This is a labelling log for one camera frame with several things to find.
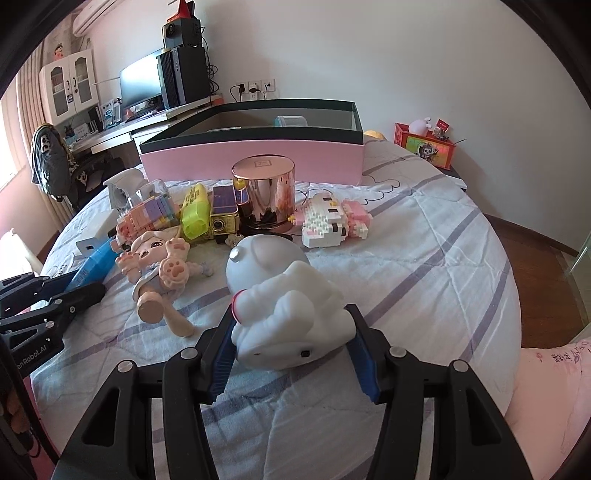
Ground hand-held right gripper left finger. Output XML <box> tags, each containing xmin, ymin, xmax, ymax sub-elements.
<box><xmin>58</xmin><ymin>305</ymin><xmax>241</xmax><ymax>480</ymax></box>

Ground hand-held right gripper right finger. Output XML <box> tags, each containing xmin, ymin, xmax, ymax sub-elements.
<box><xmin>344</xmin><ymin>302</ymin><xmax>522</xmax><ymax>480</ymax></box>

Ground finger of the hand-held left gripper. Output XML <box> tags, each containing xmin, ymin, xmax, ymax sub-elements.
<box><xmin>0</xmin><ymin>282</ymin><xmax>107</xmax><ymax>354</ymax></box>
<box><xmin>0</xmin><ymin>272</ymin><xmax>77</xmax><ymax>317</ymax></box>

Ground blue box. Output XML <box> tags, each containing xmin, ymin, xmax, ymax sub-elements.
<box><xmin>62</xmin><ymin>240</ymin><xmax>122</xmax><ymax>294</ymax></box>

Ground white charger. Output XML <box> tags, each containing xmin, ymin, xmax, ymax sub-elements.
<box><xmin>75</xmin><ymin>210</ymin><xmax>122</xmax><ymax>257</ymax></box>

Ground white astronaut toy lamp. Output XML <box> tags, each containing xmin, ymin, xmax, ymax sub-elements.
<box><xmin>225</xmin><ymin>234</ymin><xmax>357</xmax><ymax>371</ymax></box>

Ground pink doll figure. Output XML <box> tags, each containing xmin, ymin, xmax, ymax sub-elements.
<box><xmin>115</xmin><ymin>231</ymin><xmax>215</xmax><ymax>337</ymax></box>

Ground white spray bottle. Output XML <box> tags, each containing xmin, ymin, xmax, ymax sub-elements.
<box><xmin>102</xmin><ymin>168</ymin><xmax>169</xmax><ymax>213</ymax></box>

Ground white pink block cat figure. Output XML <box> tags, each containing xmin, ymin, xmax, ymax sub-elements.
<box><xmin>290</xmin><ymin>193</ymin><xmax>370</xmax><ymax>249</ymax></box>

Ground rose gold cylinder tin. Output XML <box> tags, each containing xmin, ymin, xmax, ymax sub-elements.
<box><xmin>231</xmin><ymin>156</ymin><xmax>296</xmax><ymax>234</ymax></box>

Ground pink storage box dark rim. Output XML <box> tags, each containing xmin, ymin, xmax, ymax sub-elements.
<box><xmin>139</xmin><ymin>98</ymin><xmax>365</xmax><ymax>186</ymax></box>

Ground person's left hand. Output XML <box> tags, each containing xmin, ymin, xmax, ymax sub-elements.
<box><xmin>0</xmin><ymin>398</ymin><xmax>31</xmax><ymax>435</ymax></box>

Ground pastel building block figure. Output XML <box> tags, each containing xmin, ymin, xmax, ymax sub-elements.
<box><xmin>115</xmin><ymin>193</ymin><xmax>183</xmax><ymax>245</ymax></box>

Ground black office chair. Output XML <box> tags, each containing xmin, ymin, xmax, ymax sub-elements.
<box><xmin>30</xmin><ymin>124</ymin><xmax>125</xmax><ymax>208</ymax></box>

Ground grey printed jacket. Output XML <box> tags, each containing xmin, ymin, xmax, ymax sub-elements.
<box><xmin>31</xmin><ymin>124</ymin><xmax>77</xmax><ymax>199</ymax></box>

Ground yellow-green highlighter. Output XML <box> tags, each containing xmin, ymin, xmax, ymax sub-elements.
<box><xmin>179</xmin><ymin>183</ymin><xmax>214</xmax><ymax>241</ymax></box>

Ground purple gold box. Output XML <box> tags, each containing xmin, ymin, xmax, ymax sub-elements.
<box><xmin>210</xmin><ymin>185</ymin><xmax>241</xmax><ymax>237</ymax></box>

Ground white desk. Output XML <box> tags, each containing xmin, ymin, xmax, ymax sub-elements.
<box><xmin>69</xmin><ymin>92</ymin><xmax>227</xmax><ymax>155</ymax></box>

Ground blue white boxes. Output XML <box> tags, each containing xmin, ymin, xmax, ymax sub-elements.
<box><xmin>99</xmin><ymin>99</ymin><xmax>123</xmax><ymax>125</ymax></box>

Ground person's pink pajama leg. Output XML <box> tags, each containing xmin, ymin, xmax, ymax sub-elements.
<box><xmin>503</xmin><ymin>339</ymin><xmax>591</xmax><ymax>480</ymax></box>

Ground white glass-door cabinet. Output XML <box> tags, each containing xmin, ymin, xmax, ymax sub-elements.
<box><xmin>38</xmin><ymin>48</ymin><xmax>98</xmax><ymax>124</ymax></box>

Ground red printed box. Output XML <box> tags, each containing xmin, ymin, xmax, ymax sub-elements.
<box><xmin>393</xmin><ymin>122</ymin><xmax>458</xmax><ymax>169</ymax></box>

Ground black computer monitor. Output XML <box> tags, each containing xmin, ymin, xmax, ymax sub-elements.
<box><xmin>119</xmin><ymin>48</ymin><xmax>167</xmax><ymax>112</ymax></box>

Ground black computer tower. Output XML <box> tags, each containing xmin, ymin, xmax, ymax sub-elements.
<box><xmin>157</xmin><ymin>46</ymin><xmax>211</xmax><ymax>108</ymax></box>

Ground white air conditioner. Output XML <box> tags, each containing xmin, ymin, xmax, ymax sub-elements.
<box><xmin>71</xmin><ymin>0</ymin><xmax>121</xmax><ymax>37</ymax></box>

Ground black speaker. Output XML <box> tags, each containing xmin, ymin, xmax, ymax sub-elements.
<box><xmin>161</xmin><ymin>17</ymin><xmax>204</xmax><ymax>49</ymax></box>

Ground red desk calendar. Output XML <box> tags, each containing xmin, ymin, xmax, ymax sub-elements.
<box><xmin>167</xmin><ymin>0</ymin><xmax>197</xmax><ymax>21</ymax></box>

